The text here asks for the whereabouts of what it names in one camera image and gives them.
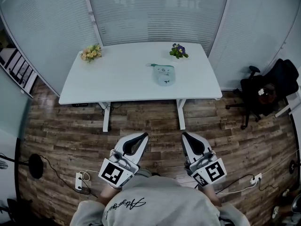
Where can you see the black desk control panel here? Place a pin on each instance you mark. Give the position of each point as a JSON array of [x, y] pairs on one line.
[[80, 104]]

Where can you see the brown plush toy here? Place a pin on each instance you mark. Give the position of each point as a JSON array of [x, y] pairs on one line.
[[266, 94]]

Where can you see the white power strip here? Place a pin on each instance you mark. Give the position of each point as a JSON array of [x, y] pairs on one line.
[[79, 181], [255, 177]]

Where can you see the light blue zip pouch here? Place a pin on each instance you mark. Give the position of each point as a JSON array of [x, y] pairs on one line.
[[163, 75]]

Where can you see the person's left forearm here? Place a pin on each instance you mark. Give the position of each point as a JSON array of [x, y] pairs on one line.
[[108, 194]]

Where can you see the white table leg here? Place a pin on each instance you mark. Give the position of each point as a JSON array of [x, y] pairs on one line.
[[181, 114], [106, 116]]

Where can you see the black office chair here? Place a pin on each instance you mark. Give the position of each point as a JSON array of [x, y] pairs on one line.
[[263, 93]]

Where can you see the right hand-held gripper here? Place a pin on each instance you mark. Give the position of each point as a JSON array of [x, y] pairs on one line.
[[211, 171]]

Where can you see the person's grey sweatshirt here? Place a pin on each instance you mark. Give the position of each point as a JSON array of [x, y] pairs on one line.
[[160, 204]]

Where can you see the person's right forearm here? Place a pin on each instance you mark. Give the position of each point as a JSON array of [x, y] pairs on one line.
[[211, 194]]

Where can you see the white shelf unit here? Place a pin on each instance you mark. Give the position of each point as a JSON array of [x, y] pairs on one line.
[[16, 67]]

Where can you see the person's legs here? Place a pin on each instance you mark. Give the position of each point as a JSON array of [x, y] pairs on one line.
[[147, 172]]

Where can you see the yellow flower bouquet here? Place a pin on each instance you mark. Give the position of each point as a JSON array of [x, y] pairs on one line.
[[91, 53]]

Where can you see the purple flower pot plant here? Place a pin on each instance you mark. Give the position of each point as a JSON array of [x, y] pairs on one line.
[[178, 51]]

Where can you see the black floor fan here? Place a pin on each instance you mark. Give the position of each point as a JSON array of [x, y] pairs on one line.
[[36, 166]]

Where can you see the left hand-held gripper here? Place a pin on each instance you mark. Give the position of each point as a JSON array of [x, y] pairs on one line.
[[113, 173]]

